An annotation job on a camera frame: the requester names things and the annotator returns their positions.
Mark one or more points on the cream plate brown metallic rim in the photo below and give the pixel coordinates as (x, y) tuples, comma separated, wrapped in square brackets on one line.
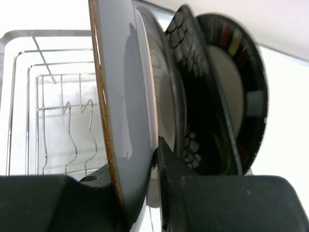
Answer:
[(169, 89)]

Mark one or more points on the black square floral plate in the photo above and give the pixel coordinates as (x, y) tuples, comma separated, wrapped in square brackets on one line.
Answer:
[(209, 144)]

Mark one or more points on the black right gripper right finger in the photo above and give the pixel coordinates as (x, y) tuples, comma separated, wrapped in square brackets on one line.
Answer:
[(172, 174)]

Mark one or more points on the cream plate black striped rim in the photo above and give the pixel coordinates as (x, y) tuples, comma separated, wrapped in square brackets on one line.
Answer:
[(243, 77)]

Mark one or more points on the steel wire dish rack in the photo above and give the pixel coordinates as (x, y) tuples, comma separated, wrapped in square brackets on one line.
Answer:
[(54, 135)]

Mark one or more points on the grey plate tree pattern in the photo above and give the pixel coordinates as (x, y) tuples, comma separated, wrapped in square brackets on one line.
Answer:
[(127, 102)]

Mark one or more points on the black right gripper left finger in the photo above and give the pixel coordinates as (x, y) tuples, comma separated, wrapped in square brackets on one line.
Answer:
[(104, 214)]

